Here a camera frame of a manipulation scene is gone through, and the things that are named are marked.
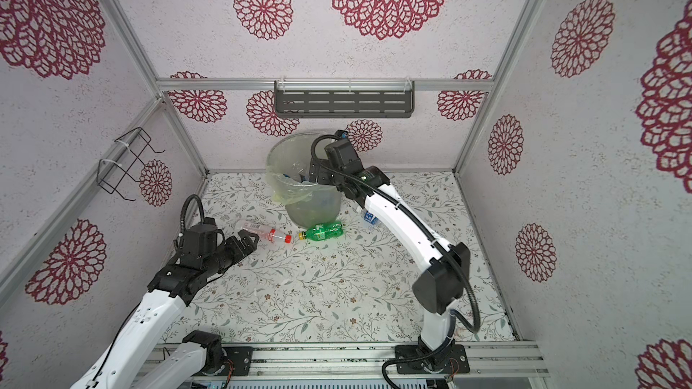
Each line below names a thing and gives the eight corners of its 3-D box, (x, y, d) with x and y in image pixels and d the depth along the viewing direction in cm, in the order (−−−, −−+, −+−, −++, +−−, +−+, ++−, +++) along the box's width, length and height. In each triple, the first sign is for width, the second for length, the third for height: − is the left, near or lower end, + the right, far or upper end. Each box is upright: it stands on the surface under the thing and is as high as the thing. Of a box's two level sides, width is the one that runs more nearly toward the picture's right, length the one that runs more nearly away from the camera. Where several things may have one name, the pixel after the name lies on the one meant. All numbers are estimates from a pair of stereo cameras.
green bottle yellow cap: (301, 249, 98) (299, 240, 94) (298, 236, 102) (296, 228, 97) (344, 237, 102) (344, 229, 97) (340, 226, 105) (340, 217, 100)
